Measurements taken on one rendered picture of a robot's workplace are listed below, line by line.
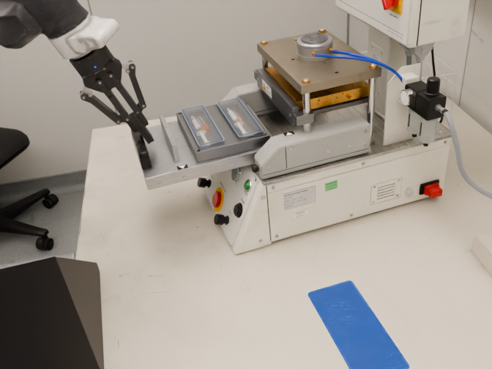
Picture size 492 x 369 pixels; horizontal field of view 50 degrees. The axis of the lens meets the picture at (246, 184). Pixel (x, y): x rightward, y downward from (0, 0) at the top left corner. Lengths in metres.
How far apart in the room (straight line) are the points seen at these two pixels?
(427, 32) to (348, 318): 0.58
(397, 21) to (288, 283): 0.58
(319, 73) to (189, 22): 1.53
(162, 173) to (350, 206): 0.44
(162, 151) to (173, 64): 1.50
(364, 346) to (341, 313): 0.09
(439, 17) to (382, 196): 0.41
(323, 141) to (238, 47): 1.59
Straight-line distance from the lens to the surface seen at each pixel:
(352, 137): 1.15
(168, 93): 2.71
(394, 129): 1.21
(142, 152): 1.12
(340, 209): 1.24
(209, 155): 1.12
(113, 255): 1.28
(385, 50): 1.27
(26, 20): 1.05
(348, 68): 1.15
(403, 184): 1.29
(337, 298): 1.11
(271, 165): 1.10
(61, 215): 2.81
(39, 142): 2.87
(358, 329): 1.06
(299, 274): 1.15
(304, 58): 1.19
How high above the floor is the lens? 1.56
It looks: 35 degrees down
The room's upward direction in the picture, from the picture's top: 6 degrees counter-clockwise
